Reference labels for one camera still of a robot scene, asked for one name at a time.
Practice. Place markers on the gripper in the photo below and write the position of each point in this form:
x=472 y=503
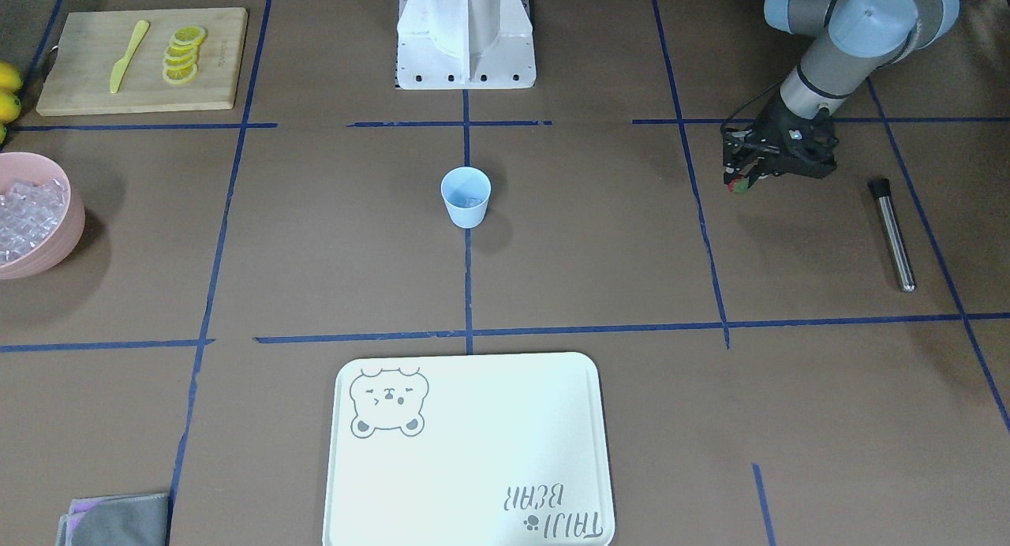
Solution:
x=774 y=128

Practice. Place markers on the red strawberry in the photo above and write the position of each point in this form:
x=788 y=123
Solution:
x=739 y=185

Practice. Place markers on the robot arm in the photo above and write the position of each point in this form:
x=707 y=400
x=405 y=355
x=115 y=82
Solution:
x=851 y=39

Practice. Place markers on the light blue plastic cup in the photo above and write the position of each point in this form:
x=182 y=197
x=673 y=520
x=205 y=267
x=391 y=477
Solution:
x=466 y=193

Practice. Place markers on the pink bowl of ice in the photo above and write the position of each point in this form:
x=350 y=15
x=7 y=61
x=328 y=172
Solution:
x=42 y=217

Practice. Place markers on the steel muddler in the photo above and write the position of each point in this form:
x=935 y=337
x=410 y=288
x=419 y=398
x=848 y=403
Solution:
x=880 y=189

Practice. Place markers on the white pillar with base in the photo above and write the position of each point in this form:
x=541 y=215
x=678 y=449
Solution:
x=465 y=45

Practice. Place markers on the cream bear tray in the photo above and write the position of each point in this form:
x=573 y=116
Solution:
x=494 y=449

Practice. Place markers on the lemon slices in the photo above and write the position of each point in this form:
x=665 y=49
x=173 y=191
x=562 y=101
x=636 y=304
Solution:
x=181 y=56

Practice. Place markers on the yellow plastic knife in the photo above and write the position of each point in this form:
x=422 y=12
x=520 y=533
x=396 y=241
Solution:
x=119 y=68

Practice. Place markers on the wooden cutting board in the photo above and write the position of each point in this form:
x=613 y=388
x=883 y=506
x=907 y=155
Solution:
x=90 y=44

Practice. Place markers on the grey folded cloth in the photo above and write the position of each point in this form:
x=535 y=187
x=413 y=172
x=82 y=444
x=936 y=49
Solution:
x=133 y=519

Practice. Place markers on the yellow lemon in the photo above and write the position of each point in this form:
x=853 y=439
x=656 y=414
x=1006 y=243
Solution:
x=10 y=78
x=10 y=107

